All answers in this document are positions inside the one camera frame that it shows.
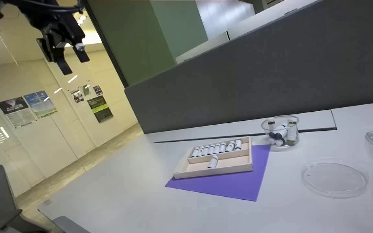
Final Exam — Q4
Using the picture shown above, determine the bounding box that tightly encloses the wall poster dark header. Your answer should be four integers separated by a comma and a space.
0, 95, 37, 129

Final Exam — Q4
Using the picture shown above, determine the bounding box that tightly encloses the clear petri dish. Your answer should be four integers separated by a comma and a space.
300, 159, 370, 199

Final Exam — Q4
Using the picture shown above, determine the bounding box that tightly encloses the dark green wall poster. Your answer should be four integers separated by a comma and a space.
87, 94, 115, 124

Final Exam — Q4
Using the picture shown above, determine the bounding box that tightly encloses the clear glass beaker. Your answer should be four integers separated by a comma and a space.
260, 113, 300, 151

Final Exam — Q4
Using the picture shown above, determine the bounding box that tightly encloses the lone white vial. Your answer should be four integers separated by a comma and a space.
207, 155, 220, 170

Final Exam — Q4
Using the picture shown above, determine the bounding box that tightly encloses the green square building column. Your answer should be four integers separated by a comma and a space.
84, 0, 210, 87

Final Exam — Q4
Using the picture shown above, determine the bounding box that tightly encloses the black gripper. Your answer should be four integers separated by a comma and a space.
36, 18, 90, 76

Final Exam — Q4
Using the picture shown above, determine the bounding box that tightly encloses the purple paper mat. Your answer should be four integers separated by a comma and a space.
164, 143, 273, 203

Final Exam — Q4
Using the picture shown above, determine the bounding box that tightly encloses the wall poster blue header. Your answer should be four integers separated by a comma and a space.
23, 89, 58, 120

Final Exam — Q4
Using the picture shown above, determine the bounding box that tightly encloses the wooden compartment tray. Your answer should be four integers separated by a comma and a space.
172, 135, 255, 179

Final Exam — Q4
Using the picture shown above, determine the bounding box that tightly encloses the grey fabric desk partition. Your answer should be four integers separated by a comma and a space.
124, 0, 373, 134

